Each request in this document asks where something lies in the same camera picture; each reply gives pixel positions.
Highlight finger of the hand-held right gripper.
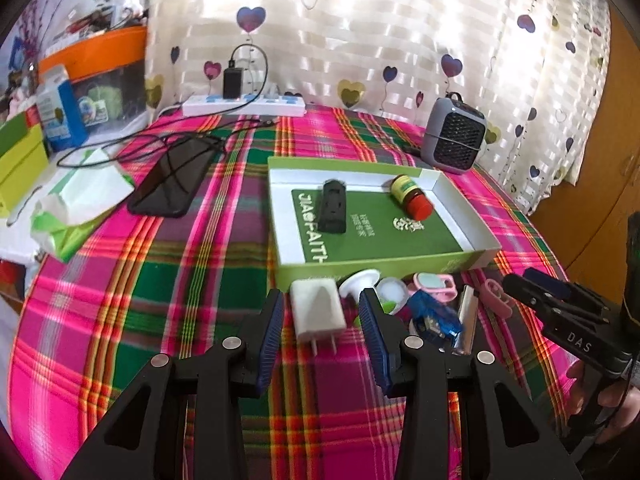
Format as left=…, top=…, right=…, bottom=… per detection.
left=522, top=267, right=611, bottom=313
left=502, top=274, right=608, bottom=333

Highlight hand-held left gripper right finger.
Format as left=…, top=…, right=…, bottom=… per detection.
left=357, top=287, right=583, bottom=480

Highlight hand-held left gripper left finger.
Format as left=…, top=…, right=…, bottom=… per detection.
left=60, top=287, right=287, bottom=480

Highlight pink clip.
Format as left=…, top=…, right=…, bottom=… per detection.
left=475, top=279, right=515, bottom=319

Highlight small clear round jar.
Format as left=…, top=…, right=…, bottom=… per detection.
left=375, top=277, right=407, bottom=316

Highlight white charger plug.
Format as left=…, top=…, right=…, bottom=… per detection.
left=291, top=279, right=347, bottom=356

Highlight green white suction cup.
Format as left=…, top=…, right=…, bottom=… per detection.
left=339, top=269, right=384, bottom=325

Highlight blue plastic case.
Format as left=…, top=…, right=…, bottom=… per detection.
left=407, top=290, right=464, bottom=350

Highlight silver lighter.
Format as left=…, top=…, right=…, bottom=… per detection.
left=451, top=285, right=482, bottom=357

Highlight green cardboard box tray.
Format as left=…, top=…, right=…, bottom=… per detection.
left=267, top=156, right=502, bottom=286

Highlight person's right hand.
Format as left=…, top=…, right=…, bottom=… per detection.
left=567, top=365, right=640, bottom=438

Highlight wooden cabinet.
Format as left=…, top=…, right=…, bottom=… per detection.
left=530, top=5, right=640, bottom=286

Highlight plaid tablecloth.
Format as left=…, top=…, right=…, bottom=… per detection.
left=10, top=107, right=601, bottom=480

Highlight black rectangular plastic device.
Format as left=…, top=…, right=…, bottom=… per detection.
left=320, top=179, right=349, bottom=235

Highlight red-capped medicine bottle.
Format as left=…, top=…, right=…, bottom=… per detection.
left=390, top=175, right=434, bottom=221

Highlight grey mini heater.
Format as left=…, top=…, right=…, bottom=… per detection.
left=420, top=92, right=489, bottom=176

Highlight black smartphone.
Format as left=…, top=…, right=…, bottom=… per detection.
left=127, top=135, right=224, bottom=219

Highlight green tissue pack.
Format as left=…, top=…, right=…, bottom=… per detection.
left=30, top=147, right=136, bottom=264

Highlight white power strip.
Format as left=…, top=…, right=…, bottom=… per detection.
left=182, top=92, right=307, bottom=119

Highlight black power adapter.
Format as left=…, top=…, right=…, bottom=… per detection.
left=222, top=66, right=245, bottom=101

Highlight lime green box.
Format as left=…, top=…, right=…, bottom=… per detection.
left=0, top=130, right=51, bottom=219

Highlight blue white carton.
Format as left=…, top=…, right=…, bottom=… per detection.
left=37, top=64, right=90, bottom=153

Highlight heart print curtain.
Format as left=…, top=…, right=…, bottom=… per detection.
left=145, top=0, right=614, bottom=216

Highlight dark green box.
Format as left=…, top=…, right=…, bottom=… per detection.
left=0, top=110, right=44, bottom=160

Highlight orange-lidded storage bin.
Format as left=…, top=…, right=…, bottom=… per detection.
left=39, top=25, right=152, bottom=134

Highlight pile of assorted clutter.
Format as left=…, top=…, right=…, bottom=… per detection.
left=50, top=0, right=151, bottom=47

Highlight purple dried flower branches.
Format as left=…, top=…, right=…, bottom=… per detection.
left=7, top=0, right=76, bottom=91

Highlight black charger adapter with cable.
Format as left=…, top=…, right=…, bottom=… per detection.
left=56, top=42, right=282, bottom=170

